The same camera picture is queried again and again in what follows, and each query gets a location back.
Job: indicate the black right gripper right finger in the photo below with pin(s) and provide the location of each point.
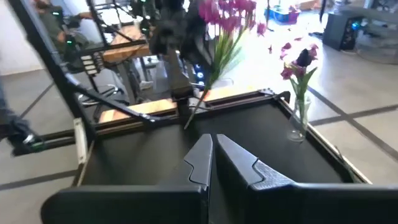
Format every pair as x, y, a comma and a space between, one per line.
311, 205

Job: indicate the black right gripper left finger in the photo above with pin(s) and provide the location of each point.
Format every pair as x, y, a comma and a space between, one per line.
124, 205

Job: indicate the purple flower bunch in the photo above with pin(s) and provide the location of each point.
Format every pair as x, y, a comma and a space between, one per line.
287, 73
224, 49

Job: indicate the dark purple tulip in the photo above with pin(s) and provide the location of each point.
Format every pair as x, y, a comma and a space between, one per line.
304, 58

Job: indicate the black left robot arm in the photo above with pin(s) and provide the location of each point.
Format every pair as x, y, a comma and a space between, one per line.
180, 74

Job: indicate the clear glass vase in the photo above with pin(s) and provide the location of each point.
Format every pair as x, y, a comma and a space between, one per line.
299, 124

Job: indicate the black computer tower blue lights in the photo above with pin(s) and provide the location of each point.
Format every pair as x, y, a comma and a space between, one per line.
199, 74

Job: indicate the wooden workstation table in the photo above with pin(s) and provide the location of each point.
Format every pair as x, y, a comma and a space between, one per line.
127, 49

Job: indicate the blue storage bin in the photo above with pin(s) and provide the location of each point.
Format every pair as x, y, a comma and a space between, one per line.
281, 15

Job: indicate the black table mat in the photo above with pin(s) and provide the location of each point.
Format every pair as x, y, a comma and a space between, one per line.
248, 130

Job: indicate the person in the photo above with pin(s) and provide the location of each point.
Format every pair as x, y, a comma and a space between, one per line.
56, 28
12, 121

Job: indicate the black computer tower lit fan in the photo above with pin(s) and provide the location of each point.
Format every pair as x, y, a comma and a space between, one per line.
340, 31

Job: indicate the grey metal bench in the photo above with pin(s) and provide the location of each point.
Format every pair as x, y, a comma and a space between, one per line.
376, 40

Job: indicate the white frame bracket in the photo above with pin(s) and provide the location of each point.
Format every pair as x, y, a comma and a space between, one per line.
81, 140

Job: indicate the black rig frame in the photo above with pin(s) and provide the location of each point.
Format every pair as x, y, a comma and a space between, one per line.
42, 46

